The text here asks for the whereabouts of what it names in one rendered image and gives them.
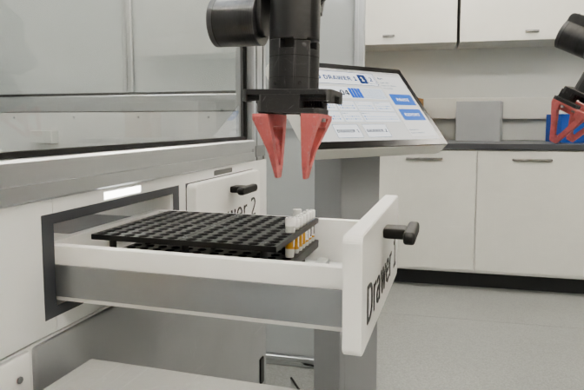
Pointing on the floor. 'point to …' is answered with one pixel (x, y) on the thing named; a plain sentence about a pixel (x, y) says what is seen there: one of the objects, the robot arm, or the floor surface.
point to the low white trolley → (145, 379)
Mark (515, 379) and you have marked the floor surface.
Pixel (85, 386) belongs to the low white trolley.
